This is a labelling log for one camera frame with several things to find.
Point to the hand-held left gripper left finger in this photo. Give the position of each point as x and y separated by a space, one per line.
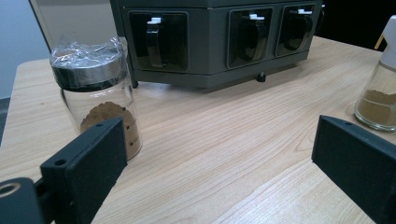
87 168

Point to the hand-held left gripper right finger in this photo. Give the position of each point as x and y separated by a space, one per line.
358 161

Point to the glass spice jar white lid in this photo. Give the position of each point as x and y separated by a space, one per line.
378 105

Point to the glass spice jar silver lid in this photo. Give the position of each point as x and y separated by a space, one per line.
93 77

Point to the dark grey spice rack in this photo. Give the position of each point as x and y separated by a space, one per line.
211 37

